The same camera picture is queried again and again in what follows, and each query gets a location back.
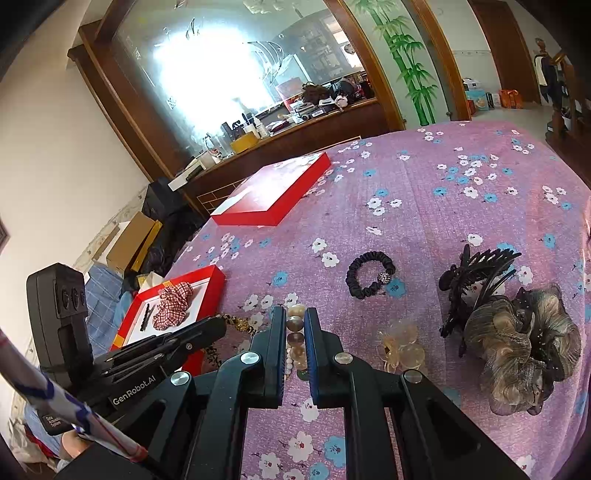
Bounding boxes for cream pearl hair tie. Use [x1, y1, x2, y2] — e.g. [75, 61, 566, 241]
[375, 322, 426, 373]

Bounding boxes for black hair tie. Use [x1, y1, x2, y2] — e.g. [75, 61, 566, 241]
[346, 251, 398, 301]

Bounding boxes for wooden door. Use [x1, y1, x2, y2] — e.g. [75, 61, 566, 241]
[468, 0, 542, 105]

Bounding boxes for pearl bracelet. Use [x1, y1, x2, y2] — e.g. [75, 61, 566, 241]
[284, 302, 309, 380]

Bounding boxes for red plaid scrunchie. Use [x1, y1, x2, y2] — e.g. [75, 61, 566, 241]
[154, 281, 195, 331]

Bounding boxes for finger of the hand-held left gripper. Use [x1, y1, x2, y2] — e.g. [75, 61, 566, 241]
[139, 318, 227, 352]
[95, 340, 219, 394]

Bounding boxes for flat yellow box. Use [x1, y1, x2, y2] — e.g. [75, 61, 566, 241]
[129, 220, 163, 274]

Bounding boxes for grey organza scrunchie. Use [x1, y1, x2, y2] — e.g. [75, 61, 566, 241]
[463, 285, 583, 415]

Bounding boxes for red box lid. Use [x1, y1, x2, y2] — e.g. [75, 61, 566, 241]
[210, 151, 332, 227]

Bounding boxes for black bag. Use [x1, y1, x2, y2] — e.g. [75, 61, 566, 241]
[141, 178, 206, 264]

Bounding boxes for red box tray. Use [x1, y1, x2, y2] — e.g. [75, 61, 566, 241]
[113, 265, 226, 374]

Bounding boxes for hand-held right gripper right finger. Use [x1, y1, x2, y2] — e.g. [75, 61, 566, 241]
[305, 309, 529, 480]

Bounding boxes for gold bead bracelet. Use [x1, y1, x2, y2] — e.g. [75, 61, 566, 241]
[221, 314, 260, 337]

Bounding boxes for purple floral tablecloth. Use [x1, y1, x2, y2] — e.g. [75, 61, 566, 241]
[161, 121, 591, 480]

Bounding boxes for bamboo painted glass panel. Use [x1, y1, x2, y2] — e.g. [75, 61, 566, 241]
[344, 0, 444, 127]

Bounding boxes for white striped strap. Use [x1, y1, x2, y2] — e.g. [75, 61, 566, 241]
[0, 327, 148, 463]

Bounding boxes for wooden stair railing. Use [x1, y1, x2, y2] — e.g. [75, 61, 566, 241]
[545, 48, 591, 160]

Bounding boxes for black claw clip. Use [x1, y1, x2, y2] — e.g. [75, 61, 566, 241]
[438, 244, 522, 340]

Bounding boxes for cardboard box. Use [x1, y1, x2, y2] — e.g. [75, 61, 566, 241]
[92, 212, 158, 275]

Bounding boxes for wooden cabinet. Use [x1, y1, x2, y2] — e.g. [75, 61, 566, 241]
[68, 0, 472, 217]

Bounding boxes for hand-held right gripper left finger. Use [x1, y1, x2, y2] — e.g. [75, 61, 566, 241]
[148, 307, 287, 480]

